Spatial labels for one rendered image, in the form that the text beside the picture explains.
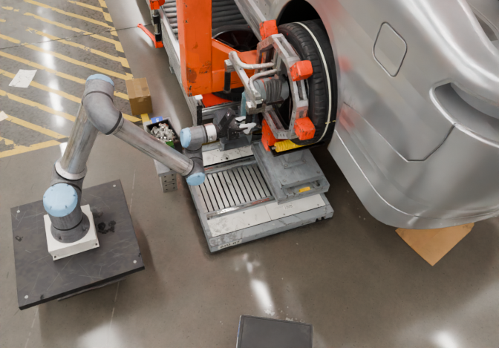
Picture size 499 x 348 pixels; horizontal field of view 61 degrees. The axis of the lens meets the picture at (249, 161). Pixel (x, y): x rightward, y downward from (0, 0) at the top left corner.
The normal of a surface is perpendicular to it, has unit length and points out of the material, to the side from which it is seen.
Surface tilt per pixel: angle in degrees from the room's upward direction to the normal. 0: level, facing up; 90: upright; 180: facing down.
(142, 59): 0
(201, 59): 90
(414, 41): 81
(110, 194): 0
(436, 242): 2
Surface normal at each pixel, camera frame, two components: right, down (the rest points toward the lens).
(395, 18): -0.91, 0.12
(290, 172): 0.07, -0.64
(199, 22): 0.35, 0.73
